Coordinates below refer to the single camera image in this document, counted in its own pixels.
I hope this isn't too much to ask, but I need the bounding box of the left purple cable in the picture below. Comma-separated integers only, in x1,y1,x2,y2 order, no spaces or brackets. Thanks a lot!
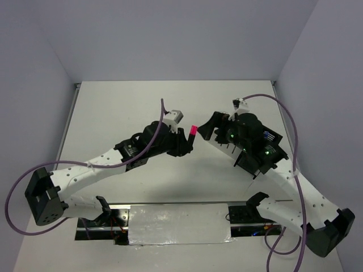
5,98,165,236

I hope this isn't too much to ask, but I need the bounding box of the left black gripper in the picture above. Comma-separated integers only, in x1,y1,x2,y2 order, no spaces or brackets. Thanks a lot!
148,125,193,157

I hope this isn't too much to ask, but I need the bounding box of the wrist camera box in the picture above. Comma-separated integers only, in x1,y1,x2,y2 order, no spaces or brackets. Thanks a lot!
163,110,184,133
229,98,250,121

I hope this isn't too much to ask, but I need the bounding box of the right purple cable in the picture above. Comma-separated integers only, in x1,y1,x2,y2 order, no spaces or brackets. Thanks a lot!
242,93,309,272

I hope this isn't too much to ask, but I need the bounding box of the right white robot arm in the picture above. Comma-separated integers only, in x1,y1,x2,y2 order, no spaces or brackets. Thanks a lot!
197,112,355,257

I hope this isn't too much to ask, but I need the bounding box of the pink cap black highlighter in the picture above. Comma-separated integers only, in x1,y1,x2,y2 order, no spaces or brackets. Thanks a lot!
188,125,198,146

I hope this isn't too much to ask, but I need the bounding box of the silver foil-covered panel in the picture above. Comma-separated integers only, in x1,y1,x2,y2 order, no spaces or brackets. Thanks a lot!
128,203,233,245

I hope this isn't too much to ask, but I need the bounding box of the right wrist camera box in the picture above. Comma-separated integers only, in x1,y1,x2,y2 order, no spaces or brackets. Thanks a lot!
229,98,250,121

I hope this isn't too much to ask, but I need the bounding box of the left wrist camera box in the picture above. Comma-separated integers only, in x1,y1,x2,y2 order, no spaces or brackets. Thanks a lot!
163,110,184,133

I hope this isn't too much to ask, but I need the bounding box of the purple cable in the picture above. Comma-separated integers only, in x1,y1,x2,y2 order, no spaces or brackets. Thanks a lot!
242,93,309,272
5,98,165,236

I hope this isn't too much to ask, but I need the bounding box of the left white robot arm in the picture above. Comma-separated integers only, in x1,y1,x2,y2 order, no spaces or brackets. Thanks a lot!
25,121,197,226

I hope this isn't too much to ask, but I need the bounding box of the white slotted organizer box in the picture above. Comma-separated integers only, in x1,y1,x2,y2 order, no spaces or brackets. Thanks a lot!
208,139,242,160

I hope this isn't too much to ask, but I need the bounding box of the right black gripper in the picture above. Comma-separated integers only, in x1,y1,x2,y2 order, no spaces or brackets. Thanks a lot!
197,110,250,151

